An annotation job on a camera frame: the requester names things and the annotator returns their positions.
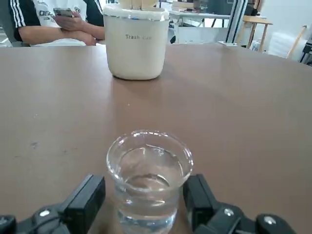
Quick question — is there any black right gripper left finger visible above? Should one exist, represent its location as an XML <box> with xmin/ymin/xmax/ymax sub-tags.
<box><xmin>0</xmin><ymin>174</ymin><xmax>107</xmax><ymax>234</ymax></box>

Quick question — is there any wooden stool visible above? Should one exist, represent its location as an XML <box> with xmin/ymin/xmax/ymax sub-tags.
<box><xmin>242</xmin><ymin>15</ymin><xmax>273</xmax><ymax>49</ymax></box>

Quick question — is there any clear glass measuring cup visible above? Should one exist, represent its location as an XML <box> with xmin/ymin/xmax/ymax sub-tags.
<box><xmin>106</xmin><ymin>130</ymin><xmax>195</xmax><ymax>234</ymax></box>

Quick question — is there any silver smartphone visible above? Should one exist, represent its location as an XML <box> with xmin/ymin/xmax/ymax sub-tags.
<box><xmin>53</xmin><ymin>7</ymin><xmax>74</xmax><ymax>18</ymax></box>

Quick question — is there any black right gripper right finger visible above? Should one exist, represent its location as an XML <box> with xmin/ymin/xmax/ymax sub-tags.
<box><xmin>182</xmin><ymin>173</ymin><xmax>297</xmax><ymax>234</ymax></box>

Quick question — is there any aluminium frame post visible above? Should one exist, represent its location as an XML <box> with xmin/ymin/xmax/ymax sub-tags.
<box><xmin>218</xmin><ymin>0</ymin><xmax>248</xmax><ymax>47</ymax></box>

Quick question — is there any person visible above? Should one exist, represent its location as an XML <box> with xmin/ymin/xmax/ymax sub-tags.
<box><xmin>8</xmin><ymin>0</ymin><xmax>106</xmax><ymax>47</ymax></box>

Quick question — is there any cream desktop trash can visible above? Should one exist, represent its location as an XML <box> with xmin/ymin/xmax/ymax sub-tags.
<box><xmin>102</xmin><ymin>0</ymin><xmax>170</xmax><ymax>80</ymax></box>

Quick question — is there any white background table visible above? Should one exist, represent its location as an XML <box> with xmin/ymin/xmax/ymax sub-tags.
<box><xmin>168</xmin><ymin>9</ymin><xmax>232</xmax><ymax>44</ymax></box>

